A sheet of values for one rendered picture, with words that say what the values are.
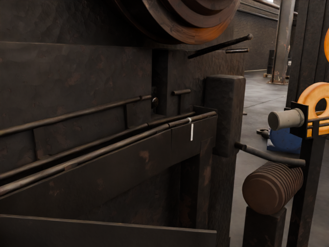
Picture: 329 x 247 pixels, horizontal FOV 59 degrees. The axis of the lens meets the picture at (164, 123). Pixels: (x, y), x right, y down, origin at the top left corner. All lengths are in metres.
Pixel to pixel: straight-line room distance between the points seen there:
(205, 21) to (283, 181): 0.50
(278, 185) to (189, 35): 0.48
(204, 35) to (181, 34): 0.09
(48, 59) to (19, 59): 0.05
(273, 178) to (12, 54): 0.71
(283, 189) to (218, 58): 0.43
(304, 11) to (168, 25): 4.32
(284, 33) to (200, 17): 8.94
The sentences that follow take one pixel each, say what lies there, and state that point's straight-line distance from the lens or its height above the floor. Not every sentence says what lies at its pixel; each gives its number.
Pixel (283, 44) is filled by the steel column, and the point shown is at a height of 1.16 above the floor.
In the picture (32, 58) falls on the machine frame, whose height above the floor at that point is 0.85.
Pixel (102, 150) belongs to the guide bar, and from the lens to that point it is 0.50.
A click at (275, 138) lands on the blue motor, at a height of 0.16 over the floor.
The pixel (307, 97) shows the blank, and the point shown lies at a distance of 1.00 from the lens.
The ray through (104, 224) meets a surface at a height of 0.72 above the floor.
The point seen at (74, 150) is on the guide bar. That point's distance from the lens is 0.55.
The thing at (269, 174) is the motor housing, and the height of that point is 0.53.
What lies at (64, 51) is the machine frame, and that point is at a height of 0.86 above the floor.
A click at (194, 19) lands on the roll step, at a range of 0.63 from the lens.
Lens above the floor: 0.86
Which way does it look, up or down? 14 degrees down
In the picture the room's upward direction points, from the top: 2 degrees clockwise
